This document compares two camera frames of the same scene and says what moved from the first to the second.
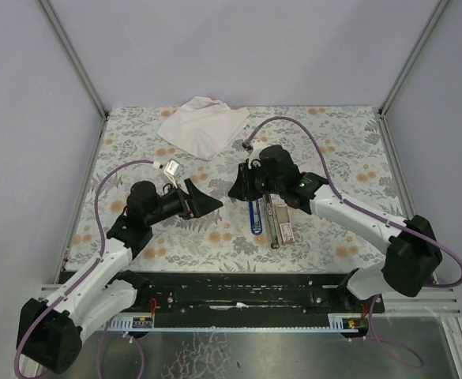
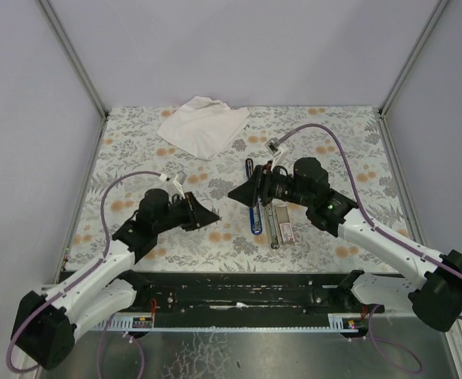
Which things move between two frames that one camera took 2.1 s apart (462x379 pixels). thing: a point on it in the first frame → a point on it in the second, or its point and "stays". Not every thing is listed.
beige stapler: x=269 y=202 stays
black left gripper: x=189 y=200 → x=191 y=211
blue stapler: x=255 y=218 stays
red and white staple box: x=282 y=215 stays
